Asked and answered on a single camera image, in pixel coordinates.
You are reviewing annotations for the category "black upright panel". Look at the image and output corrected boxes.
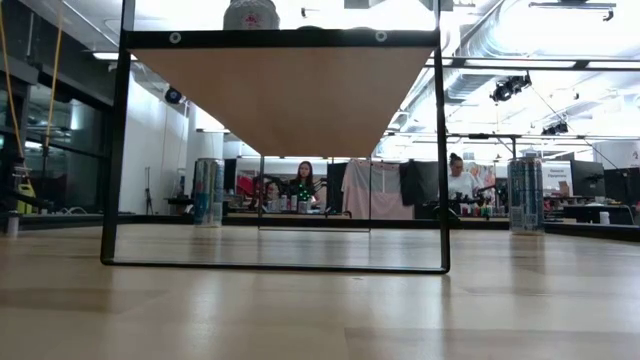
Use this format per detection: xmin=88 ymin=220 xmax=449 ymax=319
xmin=327 ymin=162 xmax=349 ymax=214

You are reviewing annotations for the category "black monitor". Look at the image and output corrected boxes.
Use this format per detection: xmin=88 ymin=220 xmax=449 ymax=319
xmin=223 ymin=158 xmax=238 ymax=191
xmin=569 ymin=159 xmax=607 ymax=199
xmin=603 ymin=166 xmax=640 ymax=206

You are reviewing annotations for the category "yellow plastic object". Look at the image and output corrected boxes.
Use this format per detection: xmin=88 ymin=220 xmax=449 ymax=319
xmin=16 ymin=182 xmax=39 ymax=215

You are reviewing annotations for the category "red machine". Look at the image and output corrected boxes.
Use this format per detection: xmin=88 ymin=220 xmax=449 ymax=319
xmin=235 ymin=172 xmax=254 ymax=201

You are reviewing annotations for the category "white and red soda can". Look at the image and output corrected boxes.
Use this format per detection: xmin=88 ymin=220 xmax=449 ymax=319
xmin=222 ymin=0 xmax=282 ymax=31

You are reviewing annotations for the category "white sign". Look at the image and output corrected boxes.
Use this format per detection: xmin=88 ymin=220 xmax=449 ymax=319
xmin=543 ymin=160 xmax=574 ymax=192

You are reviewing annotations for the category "orange extension cable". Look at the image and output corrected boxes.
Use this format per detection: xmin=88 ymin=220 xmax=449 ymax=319
xmin=0 ymin=0 xmax=66 ymax=166

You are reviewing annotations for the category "wooden shelf with black frame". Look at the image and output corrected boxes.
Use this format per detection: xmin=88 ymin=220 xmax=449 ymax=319
xmin=99 ymin=0 xmax=451 ymax=276

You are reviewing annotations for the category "tall can with blue tab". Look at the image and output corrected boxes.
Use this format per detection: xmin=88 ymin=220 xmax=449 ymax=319
xmin=192 ymin=157 xmax=226 ymax=229
xmin=507 ymin=156 xmax=546 ymax=236

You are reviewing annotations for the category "black cloth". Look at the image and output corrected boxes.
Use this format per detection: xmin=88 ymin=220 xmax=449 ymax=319
xmin=399 ymin=159 xmax=439 ymax=207

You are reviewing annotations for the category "pink and white cloth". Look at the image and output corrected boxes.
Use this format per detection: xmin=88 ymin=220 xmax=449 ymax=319
xmin=340 ymin=159 xmax=416 ymax=221

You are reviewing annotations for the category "small black side table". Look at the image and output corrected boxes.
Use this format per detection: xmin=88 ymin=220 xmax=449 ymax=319
xmin=166 ymin=196 xmax=195 ymax=217

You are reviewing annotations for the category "black ceiling light rail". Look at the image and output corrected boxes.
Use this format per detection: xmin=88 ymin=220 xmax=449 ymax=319
xmin=528 ymin=0 xmax=617 ymax=22

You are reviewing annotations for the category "floral cloth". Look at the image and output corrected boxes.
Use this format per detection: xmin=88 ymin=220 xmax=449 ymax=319
xmin=464 ymin=160 xmax=509 ymax=204

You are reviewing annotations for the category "silver ventilation duct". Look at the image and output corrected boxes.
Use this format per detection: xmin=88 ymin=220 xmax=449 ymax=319
xmin=442 ymin=0 xmax=531 ymax=104

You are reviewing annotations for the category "thin black tripod stand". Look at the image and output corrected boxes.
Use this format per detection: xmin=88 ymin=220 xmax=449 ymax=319
xmin=143 ymin=166 xmax=155 ymax=216

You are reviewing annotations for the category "person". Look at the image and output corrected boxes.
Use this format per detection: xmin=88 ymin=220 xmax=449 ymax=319
xmin=446 ymin=152 xmax=485 ymax=204
xmin=287 ymin=159 xmax=322 ymax=211

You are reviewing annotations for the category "black ceiling spotlight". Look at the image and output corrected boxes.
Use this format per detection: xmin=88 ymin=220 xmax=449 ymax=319
xmin=489 ymin=73 xmax=533 ymax=104
xmin=541 ymin=120 xmax=571 ymax=137

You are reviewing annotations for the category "black aluminium table frame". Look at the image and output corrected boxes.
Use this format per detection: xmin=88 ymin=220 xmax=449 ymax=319
xmin=0 ymin=212 xmax=640 ymax=245

